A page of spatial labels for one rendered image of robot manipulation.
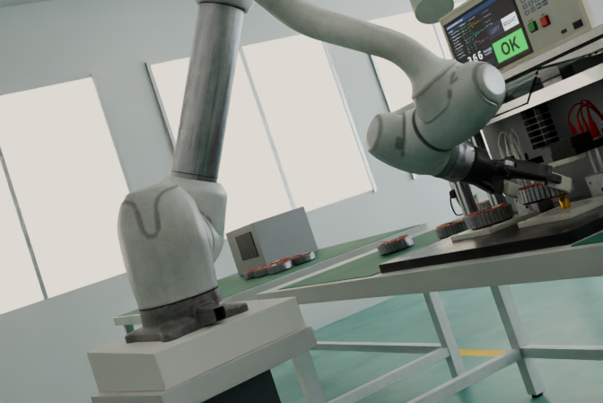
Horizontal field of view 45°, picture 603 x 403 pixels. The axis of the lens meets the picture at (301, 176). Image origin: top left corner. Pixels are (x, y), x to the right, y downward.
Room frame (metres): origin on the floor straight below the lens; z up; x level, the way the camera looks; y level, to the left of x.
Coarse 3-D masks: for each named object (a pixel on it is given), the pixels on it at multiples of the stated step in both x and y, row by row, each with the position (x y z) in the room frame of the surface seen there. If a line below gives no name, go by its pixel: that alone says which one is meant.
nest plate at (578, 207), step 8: (584, 200) 1.57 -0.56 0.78; (592, 200) 1.52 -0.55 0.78; (600, 200) 1.49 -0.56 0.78; (560, 208) 1.58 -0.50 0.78; (568, 208) 1.52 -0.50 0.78; (576, 208) 1.47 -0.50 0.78; (584, 208) 1.47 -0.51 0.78; (592, 208) 1.48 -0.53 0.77; (536, 216) 1.58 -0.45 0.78; (544, 216) 1.53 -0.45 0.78; (552, 216) 1.49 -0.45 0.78; (560, 216) 1.47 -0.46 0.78; (568, 216) 1.45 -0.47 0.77; (520, 224) 1.57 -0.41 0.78; (528, 224) 1.55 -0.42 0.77; (536, 224) 1.53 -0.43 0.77
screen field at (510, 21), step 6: (504, 18) 1.70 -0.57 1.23; (510, 18) 1.69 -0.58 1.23; (516, 18) 1.67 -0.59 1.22; (492, 24) 1.74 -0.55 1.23; (498, 24) 1.73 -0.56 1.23; (504, 24) 1.71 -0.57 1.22; (510, 24) 1.70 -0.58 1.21; (516, 24) 1.68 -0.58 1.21; (492, 30) 1.75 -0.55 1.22; (498, 30) 1.73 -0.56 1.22; (504, 30) 1.71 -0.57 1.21; (492, 36) 1.75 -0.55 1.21
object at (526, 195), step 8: (536, 184) 1.49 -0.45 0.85; (520, 192) 1.51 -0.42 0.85; (528, 192) 1.50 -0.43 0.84; (536, 192) 1.48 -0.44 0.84; (544, 192) 1.48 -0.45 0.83; (552, 192) 1.47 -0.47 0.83; (560, 192) 1.48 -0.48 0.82; (520, 200) 1.52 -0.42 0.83; (528, 200) 1.50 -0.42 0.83; (536, 200) 1.49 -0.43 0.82; (544, 200) 1.49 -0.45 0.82
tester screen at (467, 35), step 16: (496, 0) 1.71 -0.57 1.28; (464, 16) 1.81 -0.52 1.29; (480, 16) 1.77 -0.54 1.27; (496, 16) 1.72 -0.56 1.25; (448, 32) 1.88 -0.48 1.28; (464, 32) 1.83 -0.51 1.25; (480, 32) 1.78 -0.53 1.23; (464, 48) 1.85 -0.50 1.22; (480, 48) 1.80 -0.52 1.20; (528, 48) 1.67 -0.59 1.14; (496, 64) 1.77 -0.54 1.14
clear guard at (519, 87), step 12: (564, 60) 1.40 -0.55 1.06; (576, 60) 1.43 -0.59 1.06; (588, 60) 1.53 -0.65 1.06; (540, 72) 1.42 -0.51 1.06; (552, 72) 1.51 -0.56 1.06; (564, 72) 1.62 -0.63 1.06; (516, 84) 1.41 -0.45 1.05; (528, 84) 1.37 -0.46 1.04; (516, 96) 1.39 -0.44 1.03; (528, 96) 1.35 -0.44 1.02; (504, 108) 1.40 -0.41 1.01; (516, 108) 1.37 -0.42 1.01
